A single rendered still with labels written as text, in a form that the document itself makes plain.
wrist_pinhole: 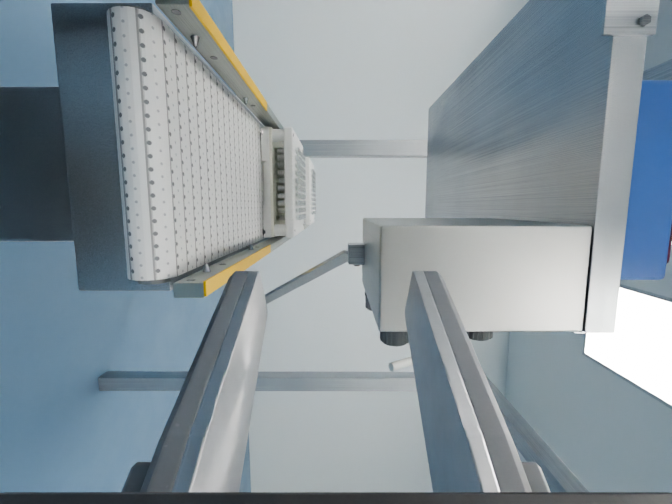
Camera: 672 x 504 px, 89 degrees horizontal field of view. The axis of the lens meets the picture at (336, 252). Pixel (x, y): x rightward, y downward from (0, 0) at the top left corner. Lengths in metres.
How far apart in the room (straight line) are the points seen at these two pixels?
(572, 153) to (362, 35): 3.60
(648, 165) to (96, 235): 0.57
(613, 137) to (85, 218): 0.52
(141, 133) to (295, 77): 3.48
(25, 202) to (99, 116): 0.22
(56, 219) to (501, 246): 0.55
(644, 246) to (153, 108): 0.51
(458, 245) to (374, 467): 4.45
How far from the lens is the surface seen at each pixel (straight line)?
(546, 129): 0.48
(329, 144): 1.38
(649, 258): 0.48
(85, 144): 0.45
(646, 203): 0.47
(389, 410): 4.32
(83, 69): 0.46
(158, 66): 0.41
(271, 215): 0.80
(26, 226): 0.62
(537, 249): 0.37
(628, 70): 0.43
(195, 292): 0.38
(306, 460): 4.66
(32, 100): 0.62
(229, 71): 0.55
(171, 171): 0.40
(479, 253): 0.35
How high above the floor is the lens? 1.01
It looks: level
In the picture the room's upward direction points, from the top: 90 degrees clockwise
